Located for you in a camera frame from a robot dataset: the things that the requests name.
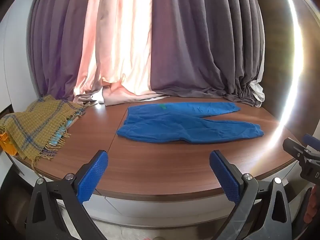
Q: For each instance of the orange plastic object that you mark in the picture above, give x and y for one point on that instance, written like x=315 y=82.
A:
x=6 y=143

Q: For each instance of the purple grey curtain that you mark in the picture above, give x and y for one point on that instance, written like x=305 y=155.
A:
x=200 y=42
x=57 y=42

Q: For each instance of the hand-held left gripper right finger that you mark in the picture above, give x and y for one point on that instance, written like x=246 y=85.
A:
x=225 y=177

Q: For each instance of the yellow plaid fringed blanket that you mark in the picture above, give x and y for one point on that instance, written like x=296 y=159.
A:
x=32 y=125

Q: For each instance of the red knobbly object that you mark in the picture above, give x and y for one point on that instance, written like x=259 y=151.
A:
x=313 y=205

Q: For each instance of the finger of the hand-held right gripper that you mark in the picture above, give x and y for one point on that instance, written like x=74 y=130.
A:
x=312 y=143
x=295 y=148

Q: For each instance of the pink curtain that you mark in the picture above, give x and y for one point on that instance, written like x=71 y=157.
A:
x=117 y=42

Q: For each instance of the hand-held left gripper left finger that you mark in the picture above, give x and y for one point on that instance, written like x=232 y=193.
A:
x=93 y=175

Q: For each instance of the blue pants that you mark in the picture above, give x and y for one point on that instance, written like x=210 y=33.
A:
x=175 y=127

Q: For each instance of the light blue cloth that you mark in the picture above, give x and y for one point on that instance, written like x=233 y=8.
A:
x=57 y=137

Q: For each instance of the white curtain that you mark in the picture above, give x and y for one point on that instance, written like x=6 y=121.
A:
x=260 y=92

